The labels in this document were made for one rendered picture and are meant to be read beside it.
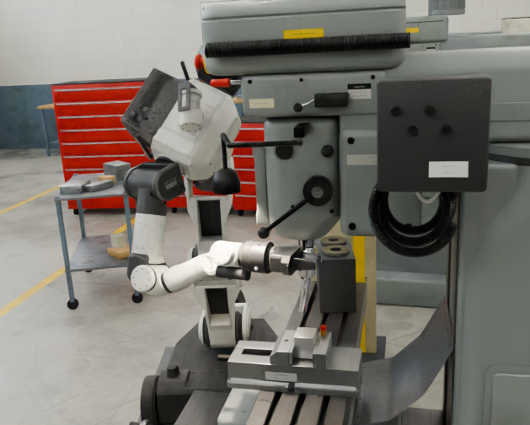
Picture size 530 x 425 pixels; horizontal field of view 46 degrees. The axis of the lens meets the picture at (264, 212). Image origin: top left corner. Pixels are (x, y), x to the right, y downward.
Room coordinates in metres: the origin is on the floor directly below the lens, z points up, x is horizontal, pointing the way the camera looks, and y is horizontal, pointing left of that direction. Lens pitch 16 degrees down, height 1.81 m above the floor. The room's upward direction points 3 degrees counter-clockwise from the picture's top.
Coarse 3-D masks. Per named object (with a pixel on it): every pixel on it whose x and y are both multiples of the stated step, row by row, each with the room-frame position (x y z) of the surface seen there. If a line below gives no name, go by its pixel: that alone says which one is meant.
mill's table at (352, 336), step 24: (312, 288) 2.09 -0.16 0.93; (360, 288) 2.07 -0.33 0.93; (312, 312) 1.89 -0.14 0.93; (336, 312) 1.88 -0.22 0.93; (360, 312) 1.87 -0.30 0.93; (336, 336) 1.71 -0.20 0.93; (360, 336) 1.80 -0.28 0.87; (264, 408) 1.35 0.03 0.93; (288, 408) 1.34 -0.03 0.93; (312, 408) 1.34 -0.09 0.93; (336, 408) 1.33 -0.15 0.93
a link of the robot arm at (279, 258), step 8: (256, 240) 1.62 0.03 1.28; (256, 248) 1.58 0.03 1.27; (264, 248) 1.57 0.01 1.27; (272, 248) 1.58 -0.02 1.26; (280, 248) 1.60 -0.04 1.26; (288, 248) 1.59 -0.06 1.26; (296, 248) 1.58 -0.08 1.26; (256, 256) 1.57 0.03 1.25; (264, 256) 1.56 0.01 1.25; (272, 256) 1.55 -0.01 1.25; (280, 256) 1.54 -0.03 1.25; (288, 256) 1.52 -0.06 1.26; (296, 256) 1.56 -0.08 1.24; (256, 264) 1.56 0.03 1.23; (264, 264) 1.56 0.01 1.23; (272, 264) 1.55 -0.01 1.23; (280, 264) 1.54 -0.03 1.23; (288, 264) 1.51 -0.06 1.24; (264, 272) 1.57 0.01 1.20; (288, 272) 1.51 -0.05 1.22
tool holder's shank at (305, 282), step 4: (304, 280) 1.54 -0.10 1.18; (308, 280) 1.54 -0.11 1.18; (304, 284) 1.55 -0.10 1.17; (308, 284) 1.55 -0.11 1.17; (304, 288) 1.55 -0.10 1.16; (308, 288) 1.55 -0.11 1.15; (300, 292) 1.56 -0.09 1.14; (304, 292) 1.55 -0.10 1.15; (308, 292) 1.56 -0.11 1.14; (300, 296) 1.56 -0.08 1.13; (304, 296) 1.55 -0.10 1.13; (300, 300) 1.56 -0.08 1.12; (304, 300) 1.55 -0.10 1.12; (300, 304) 1.56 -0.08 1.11; (304, 304) 1.55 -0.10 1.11; (300, 308) 1.56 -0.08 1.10; (304, 308) 1.55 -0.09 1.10; (304, 312) 1.56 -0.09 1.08
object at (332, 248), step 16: (320, 240) 2.04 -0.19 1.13; (336, 240) 2.05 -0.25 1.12; (336, 256) 1.89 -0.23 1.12; (352, 256) 1.89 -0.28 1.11; (320, 272) 1.88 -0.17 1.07; (336, 272) 1.88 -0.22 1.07; (352, 272) 1.87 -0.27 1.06; (320, 288) 1.88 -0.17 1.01; (336, 288) 1.88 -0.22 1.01; (352, 288) 1.87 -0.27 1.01; (320, 304) 1.88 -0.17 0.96; (336, 304) 1.88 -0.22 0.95; (352, 304) 1.87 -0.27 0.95
